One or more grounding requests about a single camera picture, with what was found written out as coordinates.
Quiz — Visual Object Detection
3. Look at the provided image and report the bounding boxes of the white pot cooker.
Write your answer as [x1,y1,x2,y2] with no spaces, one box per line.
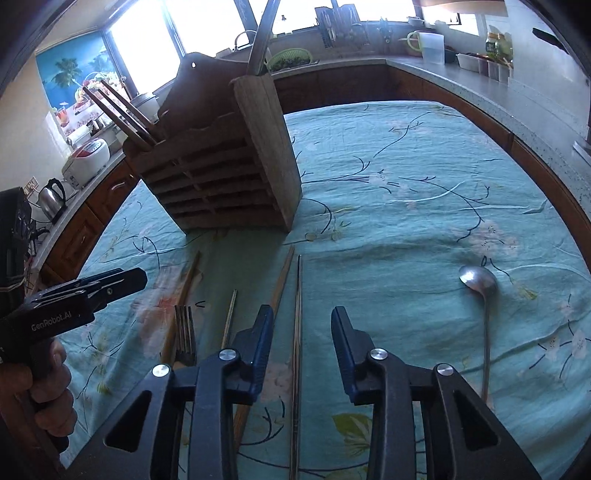
[131,93,159,123]

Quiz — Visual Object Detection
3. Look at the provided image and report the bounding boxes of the lower wooden cabinets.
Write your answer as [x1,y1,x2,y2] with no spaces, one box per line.
[32,57,590,285]

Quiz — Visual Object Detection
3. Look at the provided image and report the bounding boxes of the knife block rack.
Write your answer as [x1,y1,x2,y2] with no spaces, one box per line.
[315,3,367,48]

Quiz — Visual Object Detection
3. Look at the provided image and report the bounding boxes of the black wok pan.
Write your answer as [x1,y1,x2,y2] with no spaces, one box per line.
[532,28,567,52]

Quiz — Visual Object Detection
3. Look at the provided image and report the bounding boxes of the sink faucet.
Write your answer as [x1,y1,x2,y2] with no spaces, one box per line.
[233,29,256,52]

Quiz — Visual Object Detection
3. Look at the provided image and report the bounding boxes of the teal floral tablecloth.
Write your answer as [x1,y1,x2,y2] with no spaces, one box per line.
[61,102,590,479]

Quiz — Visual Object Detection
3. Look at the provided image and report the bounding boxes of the white red rice cooker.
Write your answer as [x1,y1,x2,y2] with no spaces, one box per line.
[62,138,110,189]

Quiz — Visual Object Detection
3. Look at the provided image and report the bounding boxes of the long metal spoon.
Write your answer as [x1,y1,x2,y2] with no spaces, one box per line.
[459,266,498,403]

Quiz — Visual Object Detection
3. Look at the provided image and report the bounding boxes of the wooden utensil holder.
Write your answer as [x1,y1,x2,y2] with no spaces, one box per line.
[123,53,301,232]

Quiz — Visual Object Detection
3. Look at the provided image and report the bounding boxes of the electric kettle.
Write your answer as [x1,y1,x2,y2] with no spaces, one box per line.
[38,178,67,224]

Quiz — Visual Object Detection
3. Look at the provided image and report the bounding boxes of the wooden chopstick left pair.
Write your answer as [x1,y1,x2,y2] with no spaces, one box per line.
[160,251,201,366]

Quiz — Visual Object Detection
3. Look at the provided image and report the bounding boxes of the metal fork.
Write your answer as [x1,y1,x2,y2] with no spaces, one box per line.
[175,305,197,366]

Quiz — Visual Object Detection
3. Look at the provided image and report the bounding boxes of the tropical beach poster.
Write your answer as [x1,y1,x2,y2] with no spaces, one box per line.
[35,32,124,111]

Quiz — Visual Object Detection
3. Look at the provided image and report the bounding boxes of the person's left hand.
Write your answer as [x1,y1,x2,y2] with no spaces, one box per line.
[1,340,77,444]

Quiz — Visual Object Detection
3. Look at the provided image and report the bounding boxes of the clear plastic pitcher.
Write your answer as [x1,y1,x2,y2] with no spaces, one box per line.
[406,31,445,65]

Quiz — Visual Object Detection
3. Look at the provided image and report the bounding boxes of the green colander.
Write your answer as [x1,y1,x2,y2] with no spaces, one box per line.
[266,48,312,72]

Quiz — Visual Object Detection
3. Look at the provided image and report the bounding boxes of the oil bottle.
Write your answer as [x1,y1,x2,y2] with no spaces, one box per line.
[485,32,513,65]

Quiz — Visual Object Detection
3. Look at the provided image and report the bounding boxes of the thin grey chopstick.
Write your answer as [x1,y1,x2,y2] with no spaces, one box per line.
[221,290,238,349]

